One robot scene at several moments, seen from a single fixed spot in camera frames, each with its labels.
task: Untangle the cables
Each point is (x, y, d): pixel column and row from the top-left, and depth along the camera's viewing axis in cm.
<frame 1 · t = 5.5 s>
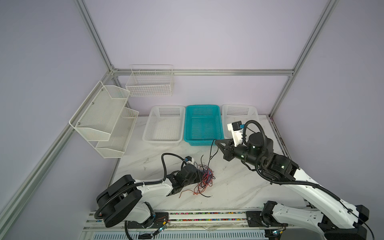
left hand: (202, 175, 85), fingers closed
right hand: (214, 141, 61), fingers closed
left white plastic basket: (165, 125, 117), on the table
teal plastic basket: (203, 124, 117), on the table
lower white mesh shelf: (114, 149, 78), point 22 cm above the table

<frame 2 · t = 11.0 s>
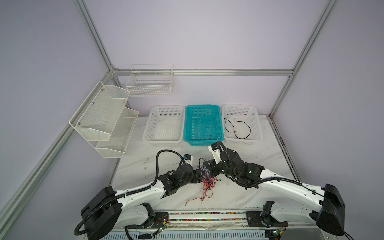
left hand: (199, 173, 81), fingers open
right hand: (203, 163, 74), fingers closed
the named things where they were.

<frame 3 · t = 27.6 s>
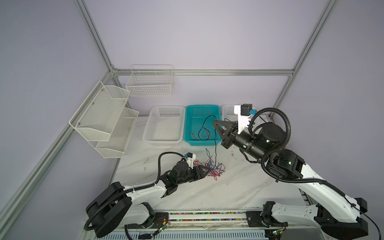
left hand: (208, 171, 78), fingers open
right hand: (211, 122, 51), fingers closed
the named things where they were.

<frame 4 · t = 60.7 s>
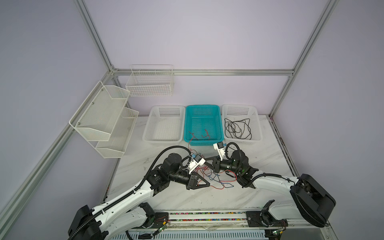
left hand: (207, 186, 63), fingers closed
right hand: (202, 161, 75), fingers closed
the named things where they were.

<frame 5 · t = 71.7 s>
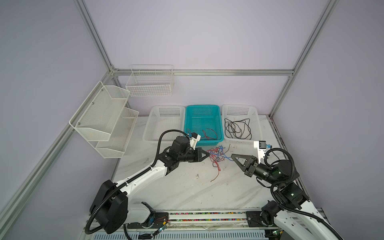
left hand: (208, 155, 75), fingers closed
right hand: (231, 157, 61), fingers closed
the named things where they were.

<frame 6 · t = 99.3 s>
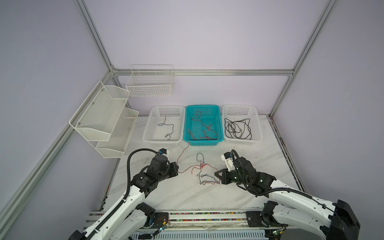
left hand: (177, 168, 78), fingers closed
right hand: (214, 174, 76), fingers closed
the named things where they were.

